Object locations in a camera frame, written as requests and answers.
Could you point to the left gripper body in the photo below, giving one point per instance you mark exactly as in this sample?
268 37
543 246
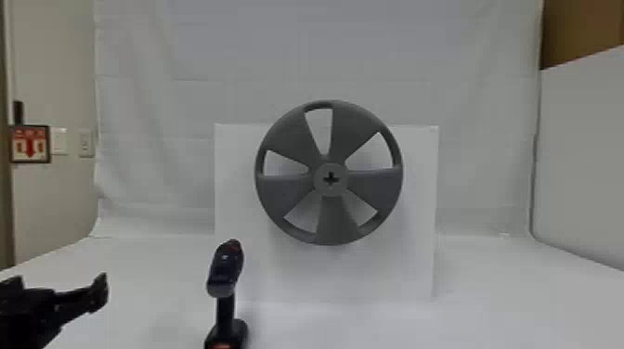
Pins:
22 314

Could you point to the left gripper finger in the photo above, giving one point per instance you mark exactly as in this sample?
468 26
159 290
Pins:
85 298

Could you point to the drill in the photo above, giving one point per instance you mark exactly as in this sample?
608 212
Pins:
224 273

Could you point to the grey wheel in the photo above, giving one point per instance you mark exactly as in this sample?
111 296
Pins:
285 192

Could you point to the white panel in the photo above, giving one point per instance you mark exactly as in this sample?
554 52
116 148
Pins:
234 263
580 161

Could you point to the white wall switch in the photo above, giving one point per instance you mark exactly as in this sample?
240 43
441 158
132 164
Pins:
86 143
59 141

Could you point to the red wall sign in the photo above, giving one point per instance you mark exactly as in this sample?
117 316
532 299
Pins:
29 144

